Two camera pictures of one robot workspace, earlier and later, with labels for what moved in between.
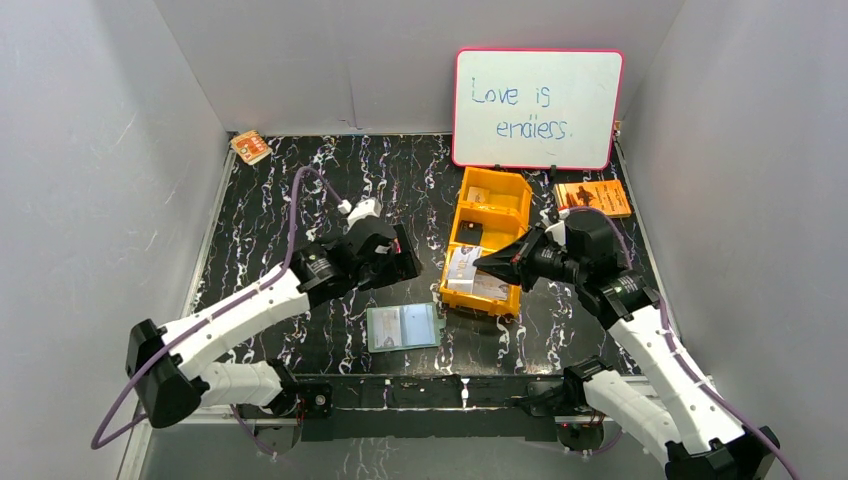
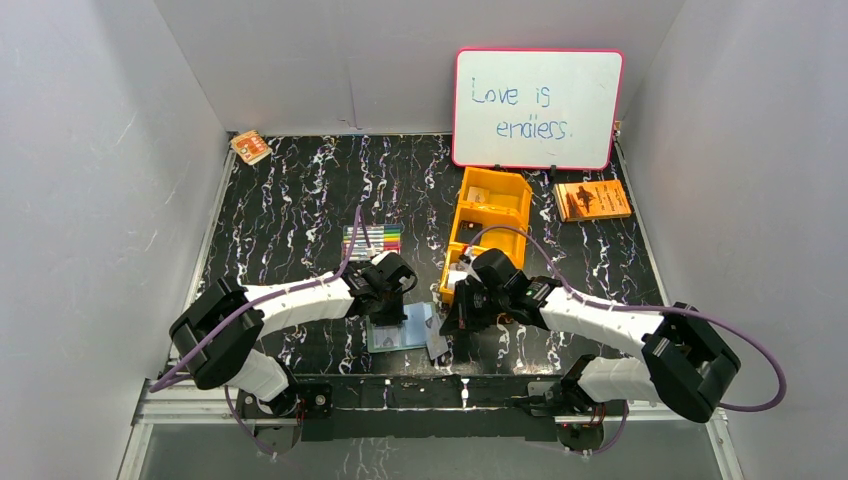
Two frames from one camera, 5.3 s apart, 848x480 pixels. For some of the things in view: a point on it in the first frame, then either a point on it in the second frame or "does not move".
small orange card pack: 251,147 does not move
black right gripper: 514,263 to 460,318
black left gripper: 403,259 to 387,312
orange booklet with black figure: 607,196 does not move
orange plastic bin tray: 494,212 does not move
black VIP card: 469,232 does not move
